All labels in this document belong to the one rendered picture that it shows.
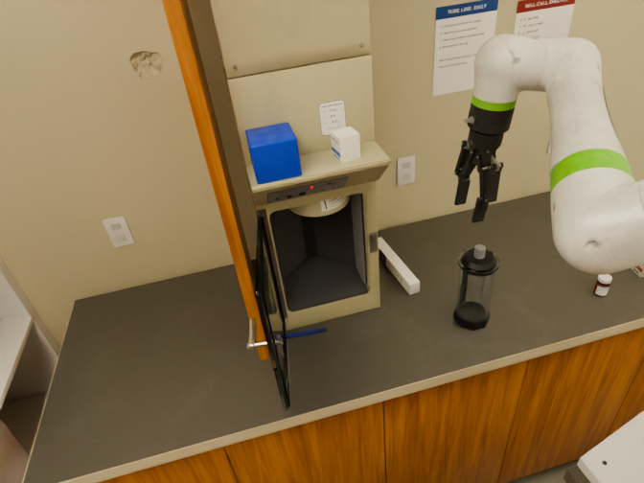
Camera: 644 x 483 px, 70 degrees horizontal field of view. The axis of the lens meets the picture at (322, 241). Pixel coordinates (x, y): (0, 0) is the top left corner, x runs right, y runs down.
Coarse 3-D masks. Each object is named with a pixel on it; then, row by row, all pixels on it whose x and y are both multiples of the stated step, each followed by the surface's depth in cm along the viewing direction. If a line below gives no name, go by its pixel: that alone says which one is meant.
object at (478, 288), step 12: (492, 252) 127; (468, 276) 125; (480, 276) 122; (492, 276) 124; (468, 288) 127; (480, 288) 125; (492, 288) 128; (468, 300) 129; (480, 300) 128; (456, 312) 137; (468, 312) 132; (480, 312) 131
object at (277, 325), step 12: (264, 240) 115; (264, 252) 111; (264, 264) 107; (264, 276) 104; (264, 288) 101; (276, 300) 123; (276, 312) 118; (264, 324) 94; (276, 324) 115; (276, 336) 111; (276, 372) 103
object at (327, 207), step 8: (328, 200) 122; (336, 200) 124; (344, 200) 126; (296, 208) 125; (304, 208) 123; (312, 208) 122; (320, 208) 122; (328, 208) 123; (336, 208) 124; (304, 216) 124; (312, 216) 123; (320, 216) 123
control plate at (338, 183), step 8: (312, 184) 105; (320, 184) 106; (328, 184) 108; (336, 184) 110; (344, 184) 112; (280, 192) 104; (288, 192) 106; (296, 192) 108; (312, 192) 111; (320, 192) 113; (272, 200) 110; (280, 200) 112
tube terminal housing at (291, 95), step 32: (320, 64) 99; (352, 64) 101; (256, 96) 100; (288, 96) 101; (320, 96) 103; (352, 96) 105; (320, 128) 108; (352, 192) 119; (288, 320) 140; (320, 320) 143
